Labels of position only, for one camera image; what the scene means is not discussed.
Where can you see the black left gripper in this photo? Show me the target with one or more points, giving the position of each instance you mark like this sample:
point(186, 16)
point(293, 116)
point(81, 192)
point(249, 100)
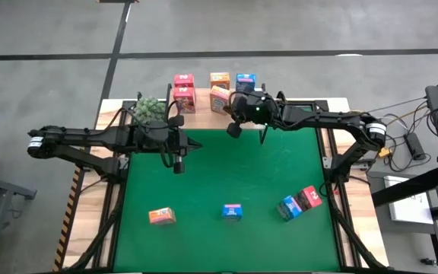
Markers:
point(154, 139)

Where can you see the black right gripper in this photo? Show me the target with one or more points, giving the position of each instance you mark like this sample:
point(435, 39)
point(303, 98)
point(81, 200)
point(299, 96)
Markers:
point(253, 110)

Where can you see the orange Mini Wheats cereal box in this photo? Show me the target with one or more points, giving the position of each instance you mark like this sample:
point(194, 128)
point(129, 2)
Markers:
point(162, 217)
point(219, 80)
point(218, 100)

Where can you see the red Froot Loops cereal box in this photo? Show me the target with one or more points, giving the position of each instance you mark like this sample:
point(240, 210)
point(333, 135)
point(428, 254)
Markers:
point(310, 198)
point(184, 80)
point(184, 100)

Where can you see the blue Rice Krispies cereal box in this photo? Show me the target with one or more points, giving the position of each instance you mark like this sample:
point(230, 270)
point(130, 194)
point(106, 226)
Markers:
point(232, 212)
point(289, 208)
point(245, 81)

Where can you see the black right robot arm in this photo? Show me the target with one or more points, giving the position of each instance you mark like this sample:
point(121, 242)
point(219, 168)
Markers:
point(318, 117)

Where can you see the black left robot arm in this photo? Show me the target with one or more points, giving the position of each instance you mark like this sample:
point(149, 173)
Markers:
point(89, 137)

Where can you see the green potted artificial plant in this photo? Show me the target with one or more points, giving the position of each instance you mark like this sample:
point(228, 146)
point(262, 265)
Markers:
point(148, 108)

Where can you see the green table mat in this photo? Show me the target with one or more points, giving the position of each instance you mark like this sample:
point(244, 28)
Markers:
point(223, 243)

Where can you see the yellow black hazard tape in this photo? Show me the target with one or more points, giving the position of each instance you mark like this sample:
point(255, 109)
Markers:
point(67, 224)

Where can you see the black diagonal beam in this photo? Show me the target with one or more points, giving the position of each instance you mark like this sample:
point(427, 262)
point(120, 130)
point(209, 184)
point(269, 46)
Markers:
point(405, 188)

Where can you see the black power adapter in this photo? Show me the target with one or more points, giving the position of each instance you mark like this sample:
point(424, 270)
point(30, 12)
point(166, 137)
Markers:
point(414, 146)

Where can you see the white paper sheet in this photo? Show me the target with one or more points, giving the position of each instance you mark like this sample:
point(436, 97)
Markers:
point(409, 209)

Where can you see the small black object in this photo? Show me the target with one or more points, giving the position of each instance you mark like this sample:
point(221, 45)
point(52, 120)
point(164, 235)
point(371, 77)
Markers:
point(428, 262)

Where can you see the wooden shelf with black frame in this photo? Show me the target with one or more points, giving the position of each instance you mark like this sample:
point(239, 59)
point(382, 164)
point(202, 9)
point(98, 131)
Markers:
point(204, 122)

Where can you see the black aluminium table frame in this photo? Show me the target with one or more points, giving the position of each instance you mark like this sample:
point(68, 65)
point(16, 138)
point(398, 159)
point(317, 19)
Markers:
point(338, 236)

